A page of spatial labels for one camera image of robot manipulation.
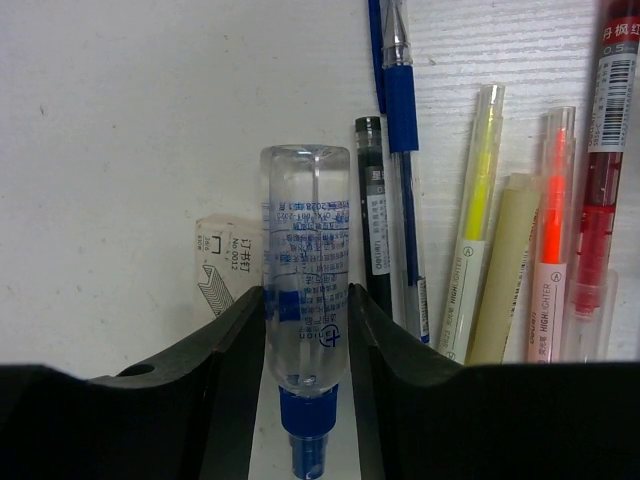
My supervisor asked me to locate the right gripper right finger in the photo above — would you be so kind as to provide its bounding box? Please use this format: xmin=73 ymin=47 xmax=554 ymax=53
xmin=348 ymin=284 xmax=639 ymax=479

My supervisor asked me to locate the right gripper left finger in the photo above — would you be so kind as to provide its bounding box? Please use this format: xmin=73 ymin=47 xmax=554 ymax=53
xmin=1 ymin=287 xmax=265 ymax=479

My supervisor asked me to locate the clear glue bottle blue cap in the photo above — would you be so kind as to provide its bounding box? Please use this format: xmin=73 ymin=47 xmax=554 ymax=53
xmin=260 ymin=145 xmax=350 ymax=479

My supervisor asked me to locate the blue clear highlighter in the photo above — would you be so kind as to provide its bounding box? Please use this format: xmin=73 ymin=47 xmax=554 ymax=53
xmin=576 ymin=270 xmax=618 ymax=362

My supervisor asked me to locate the yellow highlighter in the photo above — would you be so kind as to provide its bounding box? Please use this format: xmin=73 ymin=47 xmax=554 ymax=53
xmin=437 ymin=84 xmax=505 ymax=364

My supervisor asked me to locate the orange highlighter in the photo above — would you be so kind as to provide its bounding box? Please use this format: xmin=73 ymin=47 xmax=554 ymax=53
xmin=527 ymin=106 xmax=576 ymax=364

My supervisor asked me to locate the black gel pen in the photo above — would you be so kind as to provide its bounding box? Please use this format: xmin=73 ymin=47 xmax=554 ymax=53
xmin=355 ymin=116 xmax=393 ymax=317

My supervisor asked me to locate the blue gel pen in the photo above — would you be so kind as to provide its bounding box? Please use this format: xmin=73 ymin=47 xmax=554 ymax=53
xmin=367 ymin=1 xmax=430 ymax=344

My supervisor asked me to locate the red gel pen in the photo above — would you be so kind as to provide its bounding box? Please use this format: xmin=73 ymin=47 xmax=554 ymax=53
xmin=570 ymin=1 xmax=639 ymax=322

